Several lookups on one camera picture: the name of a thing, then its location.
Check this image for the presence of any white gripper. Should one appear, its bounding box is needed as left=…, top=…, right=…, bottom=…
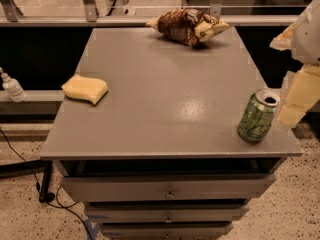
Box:
left=270, top=0, right=320, bottom=127

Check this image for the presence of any green soda can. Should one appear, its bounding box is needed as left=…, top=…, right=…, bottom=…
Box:
left=237, top=88, right=280, bottom=143

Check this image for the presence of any brown chip bag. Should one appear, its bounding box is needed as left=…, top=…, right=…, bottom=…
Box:
left=146, top=8, right=230, bottom=47

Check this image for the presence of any grey drawer cabinet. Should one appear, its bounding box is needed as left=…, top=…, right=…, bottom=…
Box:
left=39, top=26, right=304, bottom=240

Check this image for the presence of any middle grey drawer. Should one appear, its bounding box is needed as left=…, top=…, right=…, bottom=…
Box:
left=86, top=204, right=249, bottom=223

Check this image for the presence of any grey drawer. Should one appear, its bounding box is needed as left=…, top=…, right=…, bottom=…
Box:
left=100, top=222, right=233, bottom=238
left=86, top=204, right=249, bottom=223
left=62, top=174, right=276, bottom=202

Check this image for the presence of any yellow sponge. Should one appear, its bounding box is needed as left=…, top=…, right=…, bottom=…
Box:
left=62, top=74, right=108, bottom=105

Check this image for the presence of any top grey drawer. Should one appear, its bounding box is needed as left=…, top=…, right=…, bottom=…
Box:
left=62, top=174, right=276, bottom=202

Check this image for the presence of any bottom grey drawer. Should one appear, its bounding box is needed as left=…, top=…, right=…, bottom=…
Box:
left=100, top=222, right=233, bottom=238

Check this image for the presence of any black table leg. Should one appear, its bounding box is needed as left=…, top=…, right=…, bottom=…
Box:
left=39, top=161, right=55, bottom=203

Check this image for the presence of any white spray bottle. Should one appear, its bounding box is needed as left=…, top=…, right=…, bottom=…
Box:
left=0, top=68, right=27, bottom=102

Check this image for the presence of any black floor cable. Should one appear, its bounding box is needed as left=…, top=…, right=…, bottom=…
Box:
left=0, top=127, right=95, bottom=240

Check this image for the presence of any grey metal rail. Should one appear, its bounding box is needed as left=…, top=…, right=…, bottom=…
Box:
left=0, top=15, right=298, bottom=27

